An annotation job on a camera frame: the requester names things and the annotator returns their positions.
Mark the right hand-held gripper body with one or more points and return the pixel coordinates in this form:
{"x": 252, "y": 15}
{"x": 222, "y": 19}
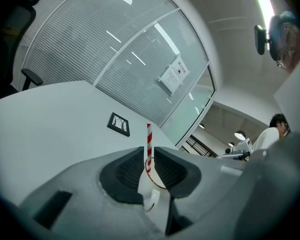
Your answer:
{"x": 277, "y": 174}

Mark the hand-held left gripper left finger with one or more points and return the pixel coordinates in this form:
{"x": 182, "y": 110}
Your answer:
{"x": 90, "y": 181}

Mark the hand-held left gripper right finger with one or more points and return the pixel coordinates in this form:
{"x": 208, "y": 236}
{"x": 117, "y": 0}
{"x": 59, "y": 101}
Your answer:
{"x": 210, "y": 196}

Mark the red white striped straw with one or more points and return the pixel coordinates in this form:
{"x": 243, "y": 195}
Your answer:
{"x": 149, "y": 139}

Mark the grey white device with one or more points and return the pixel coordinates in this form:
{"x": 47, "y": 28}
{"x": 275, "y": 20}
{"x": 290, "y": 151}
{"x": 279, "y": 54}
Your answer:
{"x": 237, "y": 150}

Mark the black metal railing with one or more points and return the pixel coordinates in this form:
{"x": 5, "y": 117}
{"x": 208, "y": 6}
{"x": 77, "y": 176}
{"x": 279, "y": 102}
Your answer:
{"x": 196, "y": 144}

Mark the black pendant lamp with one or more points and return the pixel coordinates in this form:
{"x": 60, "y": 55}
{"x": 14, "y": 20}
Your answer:
{"x": 201, "y": 126}
{"x": 231, "y": 144}
{"x": 240, "y": 134}

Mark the person's eyeglasses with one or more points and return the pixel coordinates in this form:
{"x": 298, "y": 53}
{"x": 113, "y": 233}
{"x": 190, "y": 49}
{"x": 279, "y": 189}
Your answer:
{"x": 282, "y": 63}

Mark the white paper notice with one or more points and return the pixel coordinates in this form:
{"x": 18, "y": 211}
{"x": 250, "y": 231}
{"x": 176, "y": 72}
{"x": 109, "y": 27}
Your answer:
{"x": 180, "y": 65}
{"x": 171, "y": 80}

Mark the person's face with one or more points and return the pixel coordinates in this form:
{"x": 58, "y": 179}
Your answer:
{"x": 293, "y": 49}

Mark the black mesh office chair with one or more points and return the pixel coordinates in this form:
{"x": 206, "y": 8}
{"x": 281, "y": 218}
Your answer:
{"x": 17, "y": 31}

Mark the ceiling light strip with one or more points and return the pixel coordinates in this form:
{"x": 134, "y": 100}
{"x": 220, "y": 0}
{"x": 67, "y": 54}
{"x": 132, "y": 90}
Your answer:
{"x": 263, "y": 4}

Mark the black picture frame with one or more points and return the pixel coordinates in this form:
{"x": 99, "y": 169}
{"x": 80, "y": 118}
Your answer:
{"x": 118, "y": 124}

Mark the black head camera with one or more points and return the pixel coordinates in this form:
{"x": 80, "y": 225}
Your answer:
{"x": 260, "y": 40}

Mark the blue head mount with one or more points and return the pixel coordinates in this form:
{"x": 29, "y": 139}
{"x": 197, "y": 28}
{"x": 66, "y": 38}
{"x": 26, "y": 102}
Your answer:
{"x": 276, "y": 31}

